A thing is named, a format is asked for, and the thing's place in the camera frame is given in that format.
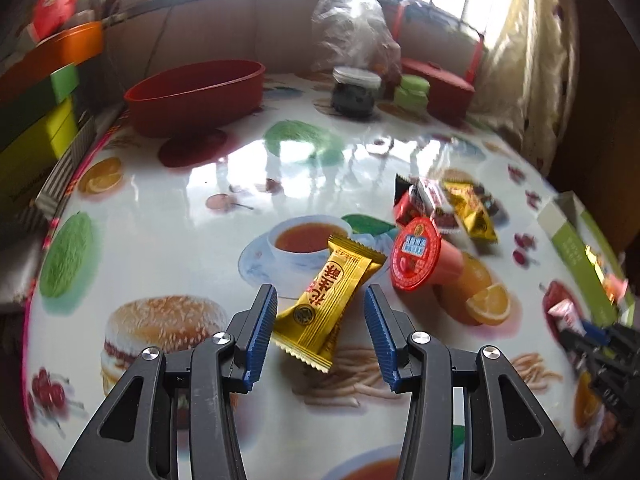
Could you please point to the red snack bag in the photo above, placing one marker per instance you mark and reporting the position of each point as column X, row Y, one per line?
column 55, row 0

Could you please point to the dark glass jar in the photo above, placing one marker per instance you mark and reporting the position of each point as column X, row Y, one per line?
column 355, row 97

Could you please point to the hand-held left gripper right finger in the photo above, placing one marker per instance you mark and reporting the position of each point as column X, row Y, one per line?
column 382, row 340

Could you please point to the clear plastic bag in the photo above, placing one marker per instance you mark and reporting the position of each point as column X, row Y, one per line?
column 350, row 25

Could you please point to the brown wooden cabinet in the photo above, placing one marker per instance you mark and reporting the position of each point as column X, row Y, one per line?
column 600, row 85

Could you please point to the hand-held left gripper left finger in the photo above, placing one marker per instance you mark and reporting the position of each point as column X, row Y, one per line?
column 260, row 335

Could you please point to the bright green box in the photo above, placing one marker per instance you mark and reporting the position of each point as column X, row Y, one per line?
column 65, row 82

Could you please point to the gold candy packet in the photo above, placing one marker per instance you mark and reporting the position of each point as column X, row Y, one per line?
column 325, row 300
column 470, row 210

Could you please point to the light green plastic jar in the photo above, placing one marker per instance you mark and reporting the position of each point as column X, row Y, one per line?
column 412, row 91

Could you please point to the red jelly cup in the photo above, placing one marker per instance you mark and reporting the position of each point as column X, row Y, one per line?
column 415, row 255

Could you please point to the green cardboard box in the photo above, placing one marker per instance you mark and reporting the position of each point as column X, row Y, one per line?
column 575, row 255

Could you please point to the long gold wafer packet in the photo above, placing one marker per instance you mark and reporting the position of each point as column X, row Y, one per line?
column 593, row 256

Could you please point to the dark green box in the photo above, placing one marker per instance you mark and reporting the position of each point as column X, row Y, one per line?
column 25, row 105

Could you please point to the orange box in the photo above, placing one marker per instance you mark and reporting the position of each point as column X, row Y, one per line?
column 60, row 55

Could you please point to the cream patterned curtain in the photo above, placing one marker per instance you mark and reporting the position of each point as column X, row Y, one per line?
column 530, row 60

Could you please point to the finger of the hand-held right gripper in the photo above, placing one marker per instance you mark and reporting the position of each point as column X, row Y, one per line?
column 582, row 350
column 607, row 335

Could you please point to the striped cardboard box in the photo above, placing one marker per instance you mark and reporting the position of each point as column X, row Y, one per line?
column 65, row 170

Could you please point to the yellow-green box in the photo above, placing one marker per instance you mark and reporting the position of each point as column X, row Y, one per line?
column 35, row 150

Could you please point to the dark brown snack packet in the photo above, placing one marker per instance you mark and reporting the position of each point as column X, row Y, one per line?
column 492, row 205

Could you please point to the red oval bowl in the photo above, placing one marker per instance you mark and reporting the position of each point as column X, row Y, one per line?
column 200, row 105

